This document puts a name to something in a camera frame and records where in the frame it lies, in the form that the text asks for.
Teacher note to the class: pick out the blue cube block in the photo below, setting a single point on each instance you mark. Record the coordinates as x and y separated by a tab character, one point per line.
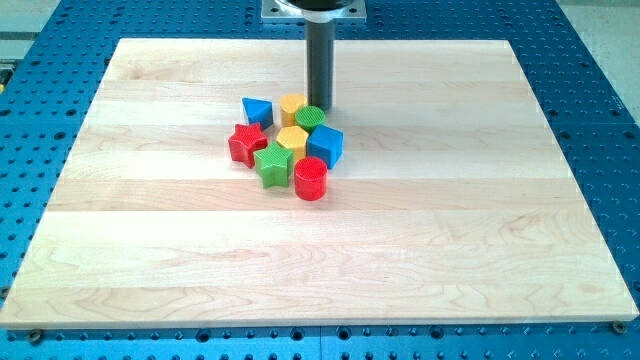
326	143

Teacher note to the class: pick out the red cylinder block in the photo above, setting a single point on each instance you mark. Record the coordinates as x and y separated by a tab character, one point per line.
310	178

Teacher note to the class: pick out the green star block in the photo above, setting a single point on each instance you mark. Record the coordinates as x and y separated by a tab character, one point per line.
274	165

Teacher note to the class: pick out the yellow hexagon block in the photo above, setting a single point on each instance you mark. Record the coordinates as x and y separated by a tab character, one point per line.
295	139

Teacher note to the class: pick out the green cylinder block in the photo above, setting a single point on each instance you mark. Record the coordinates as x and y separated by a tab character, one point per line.
309	117

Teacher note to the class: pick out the yellow heart block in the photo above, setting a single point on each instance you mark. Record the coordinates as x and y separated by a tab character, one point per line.
289	105

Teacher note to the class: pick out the red star block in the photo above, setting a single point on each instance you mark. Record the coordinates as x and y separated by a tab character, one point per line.
245	140

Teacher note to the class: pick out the blue triangle block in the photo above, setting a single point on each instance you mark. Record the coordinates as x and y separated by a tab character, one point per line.
258	111

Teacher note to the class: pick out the light wooden board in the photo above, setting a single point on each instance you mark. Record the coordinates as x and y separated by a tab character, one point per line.
451	204

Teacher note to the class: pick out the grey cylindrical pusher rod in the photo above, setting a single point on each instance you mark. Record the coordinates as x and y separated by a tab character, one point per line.
319	63

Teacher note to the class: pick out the silver robot flange plate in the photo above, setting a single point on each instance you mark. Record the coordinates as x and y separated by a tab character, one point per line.
281	11

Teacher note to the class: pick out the left board stop screw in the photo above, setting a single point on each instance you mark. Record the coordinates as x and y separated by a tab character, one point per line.
34	336

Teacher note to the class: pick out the board stop screw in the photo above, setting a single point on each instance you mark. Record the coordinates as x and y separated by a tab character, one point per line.
34	336
618	327

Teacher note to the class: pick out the right board stop screw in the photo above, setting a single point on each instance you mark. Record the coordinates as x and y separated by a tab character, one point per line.
618	327

